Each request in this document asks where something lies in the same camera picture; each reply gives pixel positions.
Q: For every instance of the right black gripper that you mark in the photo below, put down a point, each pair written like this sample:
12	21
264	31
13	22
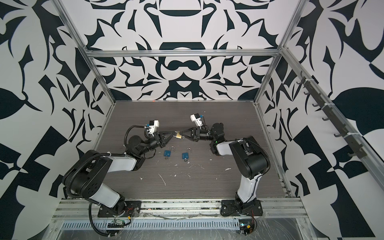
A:
200	134

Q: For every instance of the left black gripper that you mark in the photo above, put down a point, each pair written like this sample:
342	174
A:
162	143

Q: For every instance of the brass padlock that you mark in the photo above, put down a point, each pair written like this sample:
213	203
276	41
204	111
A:
178	135

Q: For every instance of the blue padlock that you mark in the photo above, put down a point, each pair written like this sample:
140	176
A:
185	155
167	153

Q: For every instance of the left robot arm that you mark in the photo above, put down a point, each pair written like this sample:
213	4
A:
85	180

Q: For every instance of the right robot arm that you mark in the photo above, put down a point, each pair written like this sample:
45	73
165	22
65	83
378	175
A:
251	159

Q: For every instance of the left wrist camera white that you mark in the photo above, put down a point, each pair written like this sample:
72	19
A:
152	127

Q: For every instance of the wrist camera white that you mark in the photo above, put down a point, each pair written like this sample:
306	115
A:
152	127
197	119

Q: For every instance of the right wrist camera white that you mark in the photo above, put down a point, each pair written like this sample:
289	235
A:
197	119

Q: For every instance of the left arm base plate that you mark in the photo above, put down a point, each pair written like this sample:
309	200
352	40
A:
126	209

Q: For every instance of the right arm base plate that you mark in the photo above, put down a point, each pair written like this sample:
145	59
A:
238	208

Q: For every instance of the white slotted cable duct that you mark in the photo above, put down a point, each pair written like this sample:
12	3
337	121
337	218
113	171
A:
142	224

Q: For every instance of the grey wall hook rail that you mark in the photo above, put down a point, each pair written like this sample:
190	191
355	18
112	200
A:
333	114

